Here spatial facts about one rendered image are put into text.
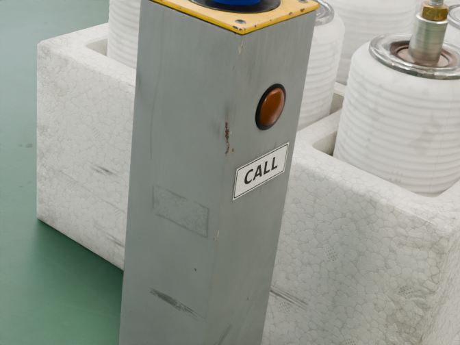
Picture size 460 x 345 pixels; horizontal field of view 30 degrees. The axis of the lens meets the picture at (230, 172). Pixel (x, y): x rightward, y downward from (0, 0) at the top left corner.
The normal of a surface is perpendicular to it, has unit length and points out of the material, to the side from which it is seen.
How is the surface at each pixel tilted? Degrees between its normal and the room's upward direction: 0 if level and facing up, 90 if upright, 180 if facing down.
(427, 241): 90
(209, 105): 90
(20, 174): 0
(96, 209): 90
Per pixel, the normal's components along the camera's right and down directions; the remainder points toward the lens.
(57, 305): 0.11, -0.86
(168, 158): -0.62, 0.33
